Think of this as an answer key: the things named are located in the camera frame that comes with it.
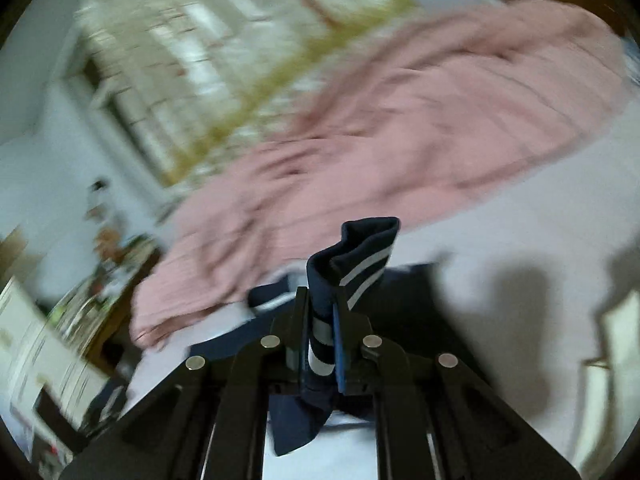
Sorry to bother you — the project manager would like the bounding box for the white drawer cabinet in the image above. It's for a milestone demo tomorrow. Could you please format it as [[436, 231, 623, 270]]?
[[0, 277, 121, 441]]

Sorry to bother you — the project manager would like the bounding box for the pink plaid blanket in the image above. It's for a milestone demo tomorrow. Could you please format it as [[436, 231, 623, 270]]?
[[129, 0, 633, 348]]

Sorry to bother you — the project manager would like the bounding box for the dark wooden desk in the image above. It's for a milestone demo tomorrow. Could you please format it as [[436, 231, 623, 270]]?
[[50, 240, 166, 376]]

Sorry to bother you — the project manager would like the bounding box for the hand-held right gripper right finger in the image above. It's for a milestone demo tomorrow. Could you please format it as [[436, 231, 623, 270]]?
[[332, 301, 583, 480]]

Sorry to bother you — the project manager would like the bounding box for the tree print curtain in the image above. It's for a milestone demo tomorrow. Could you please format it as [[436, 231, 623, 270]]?
[[75, 0, 421, 186]]

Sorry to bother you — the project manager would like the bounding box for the white and navy jacket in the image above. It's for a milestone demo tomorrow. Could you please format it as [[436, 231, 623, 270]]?
[[90, 216, 451, 480]]

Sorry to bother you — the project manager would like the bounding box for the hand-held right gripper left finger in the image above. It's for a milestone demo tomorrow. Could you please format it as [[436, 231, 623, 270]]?
[[60, 287, 311, 480]]

